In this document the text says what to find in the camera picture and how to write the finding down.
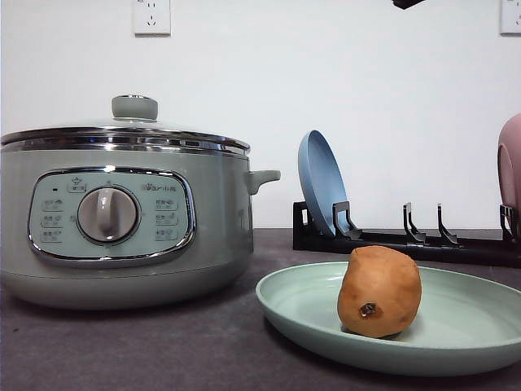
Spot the brown potato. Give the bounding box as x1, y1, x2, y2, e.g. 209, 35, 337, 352
336, 245, 422, 339

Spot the glass lid with green knob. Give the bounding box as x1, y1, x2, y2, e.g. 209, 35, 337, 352
0, 94, 252, 160

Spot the green plate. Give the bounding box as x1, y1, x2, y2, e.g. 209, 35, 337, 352
255, 261, 521, 377

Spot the pink plate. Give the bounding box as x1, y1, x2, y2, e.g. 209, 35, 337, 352
497, 112, 521, 213

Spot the blue plate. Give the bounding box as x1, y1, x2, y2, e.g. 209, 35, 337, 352
297, 129, 350, 237

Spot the black plate rack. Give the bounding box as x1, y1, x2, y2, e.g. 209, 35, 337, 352
291, 199, 521, 269

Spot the pale green electric steamer pot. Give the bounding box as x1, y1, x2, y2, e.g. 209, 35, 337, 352
0, 142, 282, 311

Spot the white wall socket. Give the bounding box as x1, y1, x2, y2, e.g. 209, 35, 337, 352
499, 0, 521, 36
134, 0, 172, 37

